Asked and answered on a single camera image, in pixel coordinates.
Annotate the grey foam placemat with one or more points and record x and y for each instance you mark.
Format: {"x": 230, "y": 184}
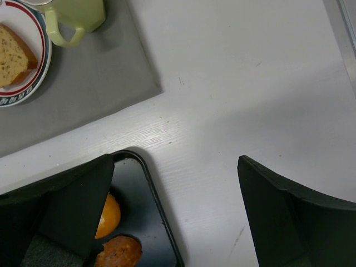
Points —
{"x": 108, "y": 71}

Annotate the black baking tray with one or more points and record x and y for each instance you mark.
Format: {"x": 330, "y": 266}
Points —
{"x": 142, "y": 215}

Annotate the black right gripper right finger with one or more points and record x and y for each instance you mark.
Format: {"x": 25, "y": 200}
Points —
{"x": 293, "y": 225}

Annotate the orange croissant pastry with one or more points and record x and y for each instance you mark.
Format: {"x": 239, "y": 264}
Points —
{"x": 120, "y": 251}

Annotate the pale green mug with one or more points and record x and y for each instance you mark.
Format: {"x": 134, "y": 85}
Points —
{"x": 82, "y": 16}

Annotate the glazed orange donut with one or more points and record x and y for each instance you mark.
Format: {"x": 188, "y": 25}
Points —
{"x": 110, "y": 217}

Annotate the white plate with coloured rim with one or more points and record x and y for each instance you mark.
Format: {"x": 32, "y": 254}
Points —
{"x": 30, "y": 26}

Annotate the seeded bread slice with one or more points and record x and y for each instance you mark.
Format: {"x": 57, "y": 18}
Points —
{"x": 17, "y": 59}

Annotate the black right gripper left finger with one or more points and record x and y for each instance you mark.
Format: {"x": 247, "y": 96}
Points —
{"x": 53, "y": 222}

